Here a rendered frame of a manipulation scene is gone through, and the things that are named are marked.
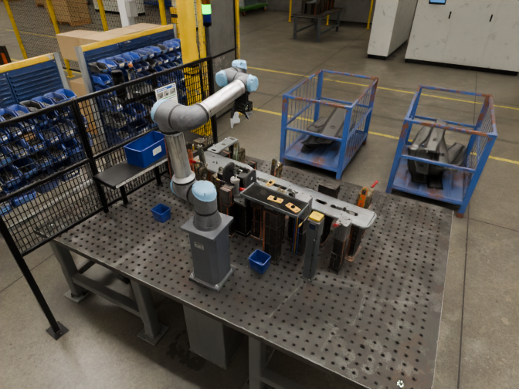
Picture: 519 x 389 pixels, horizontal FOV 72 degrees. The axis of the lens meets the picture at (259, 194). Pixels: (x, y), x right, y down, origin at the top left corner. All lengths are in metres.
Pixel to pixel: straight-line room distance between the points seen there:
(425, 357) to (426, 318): 0.24
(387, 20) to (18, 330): 9.06
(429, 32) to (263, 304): 8.47
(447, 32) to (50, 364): 9.26
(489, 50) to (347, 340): 8.53
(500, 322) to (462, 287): 0.36
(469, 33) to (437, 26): 0.68
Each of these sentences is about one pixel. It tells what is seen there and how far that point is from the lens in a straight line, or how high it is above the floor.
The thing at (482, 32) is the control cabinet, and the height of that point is 0.82.
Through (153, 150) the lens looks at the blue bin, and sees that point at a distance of 2.63.
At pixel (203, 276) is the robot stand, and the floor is 0.77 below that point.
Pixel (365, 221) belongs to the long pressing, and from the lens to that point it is 2.15.
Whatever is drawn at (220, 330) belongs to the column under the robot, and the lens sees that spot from 2.29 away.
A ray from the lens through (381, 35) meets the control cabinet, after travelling 9.86.
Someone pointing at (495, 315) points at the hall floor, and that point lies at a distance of 3.40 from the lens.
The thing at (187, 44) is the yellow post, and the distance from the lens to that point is 3.07.
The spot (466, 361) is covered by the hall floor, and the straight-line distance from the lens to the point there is 3.02.
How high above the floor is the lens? 2.31
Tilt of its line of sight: 35 degrees down
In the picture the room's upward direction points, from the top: 1 degrees clockwise
